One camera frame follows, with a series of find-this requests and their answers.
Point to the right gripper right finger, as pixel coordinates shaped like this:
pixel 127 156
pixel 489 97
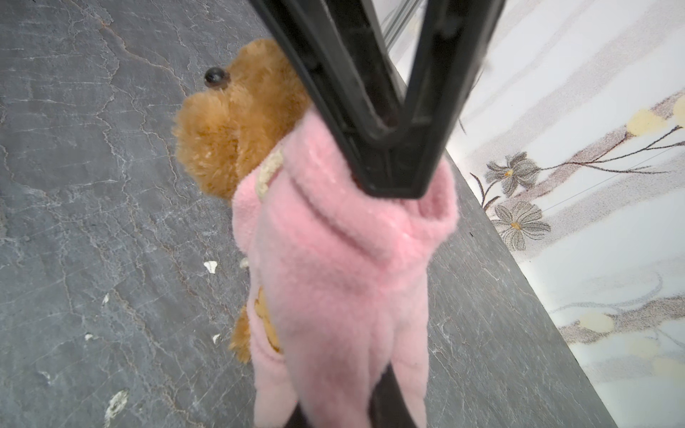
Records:
pixel 387 408

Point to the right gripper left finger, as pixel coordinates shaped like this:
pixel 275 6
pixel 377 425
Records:
pixel 297 419

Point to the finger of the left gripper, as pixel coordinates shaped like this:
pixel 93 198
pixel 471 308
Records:
pixel 453 42
pixel 337 50

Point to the pink fleece bear hoodie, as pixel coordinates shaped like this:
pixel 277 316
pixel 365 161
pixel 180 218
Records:
pixel 338 282

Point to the brown teddy bear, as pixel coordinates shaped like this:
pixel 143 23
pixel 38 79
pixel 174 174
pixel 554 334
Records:
pixel 228 135

